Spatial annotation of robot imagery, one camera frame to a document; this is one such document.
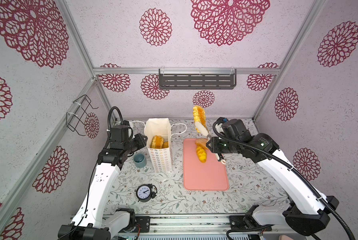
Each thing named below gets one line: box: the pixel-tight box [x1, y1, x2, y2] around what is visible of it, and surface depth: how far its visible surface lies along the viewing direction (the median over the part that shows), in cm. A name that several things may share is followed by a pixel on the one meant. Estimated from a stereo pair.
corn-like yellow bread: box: [192, 105, 208, 131], surface depth 74 cm
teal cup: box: [133, 153, 147, 168], surface depth 96 cm
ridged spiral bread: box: [150, 135, 164, 149], surface depth 93 cm
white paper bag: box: [144, 118, 173, 173], surface depth 85 cm
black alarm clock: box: [134, 183, 158, 203], surface depth 83 cm
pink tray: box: [183, 138, 229, 191], surface depth 92 cm
